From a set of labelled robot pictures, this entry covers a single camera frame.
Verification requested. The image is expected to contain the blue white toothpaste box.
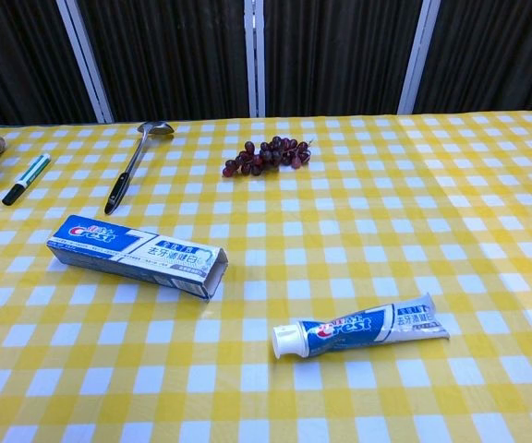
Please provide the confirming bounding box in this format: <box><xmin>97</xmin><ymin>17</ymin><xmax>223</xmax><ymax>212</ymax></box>
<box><xmin>45</xmin><ymin>213</ymin><xmax>228</xmax><ymax>303</ymax></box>

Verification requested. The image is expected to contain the blue white toothpaste tube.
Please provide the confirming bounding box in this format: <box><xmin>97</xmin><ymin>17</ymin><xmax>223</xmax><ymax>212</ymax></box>
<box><xmin>272</xmin><ymin>292</ymin><xmax>451</xmax><ymax>360</ymax></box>

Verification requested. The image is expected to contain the bunch of dark red grapes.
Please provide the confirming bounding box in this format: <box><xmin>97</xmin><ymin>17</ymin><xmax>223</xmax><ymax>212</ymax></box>
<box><xmin>222</xmin><ymin>135</ymin><xmax>316</xmax><ymax>178</ymax></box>

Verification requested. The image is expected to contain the yellow white checkered tablecloth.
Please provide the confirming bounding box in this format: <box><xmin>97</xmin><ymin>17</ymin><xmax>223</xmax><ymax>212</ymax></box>
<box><xmin>0</xmin><ymin>108</ymin><xmax>532</xmax><ymax>443</ymax></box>

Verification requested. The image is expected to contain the green white marker pen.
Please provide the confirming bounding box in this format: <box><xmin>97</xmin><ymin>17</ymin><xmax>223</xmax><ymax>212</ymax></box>
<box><xmin>1</xmin><ymin>153</ymin><xmax>52</xmax><ymax>207</ymax></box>

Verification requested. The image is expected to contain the steel ladle black handle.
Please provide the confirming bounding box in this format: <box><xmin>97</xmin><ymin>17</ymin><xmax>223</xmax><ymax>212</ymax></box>
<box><xmin>103</xmin><ymin>120</ymin><xmax>175</xmax><ymax>217</ymax></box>

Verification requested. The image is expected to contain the white partition frame post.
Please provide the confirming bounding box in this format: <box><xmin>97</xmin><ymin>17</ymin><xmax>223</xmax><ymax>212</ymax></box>
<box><xmin>55</xmin><ymin>0</ymin><xmax>115</xmax><ymax>125</ymax></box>
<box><xmin>243</xmin><ymin>0</ymin><xmax>267</xmax><ymax>118</ymax></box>
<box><xmin>395</xmin><ymin>0</ymin><xmax>443</xmax><ymax>116</ymax></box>

